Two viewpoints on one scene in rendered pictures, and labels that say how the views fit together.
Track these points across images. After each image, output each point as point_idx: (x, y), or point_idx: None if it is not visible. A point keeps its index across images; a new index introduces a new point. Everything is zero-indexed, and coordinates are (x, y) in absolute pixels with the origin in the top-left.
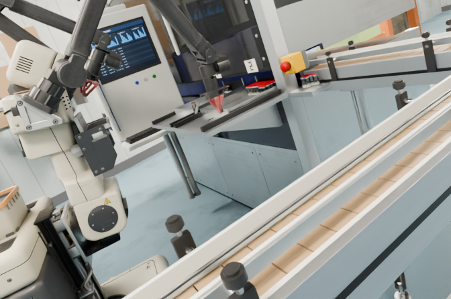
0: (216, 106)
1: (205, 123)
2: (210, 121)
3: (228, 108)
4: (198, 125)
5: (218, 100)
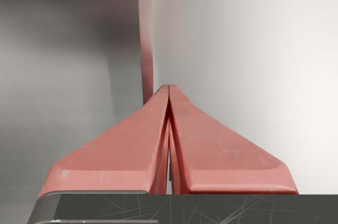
0: (178, 168)
1: (277, 131)
2: (242, 119)
3: (15, 210)
4: (306, 155)
5: (197, 142)
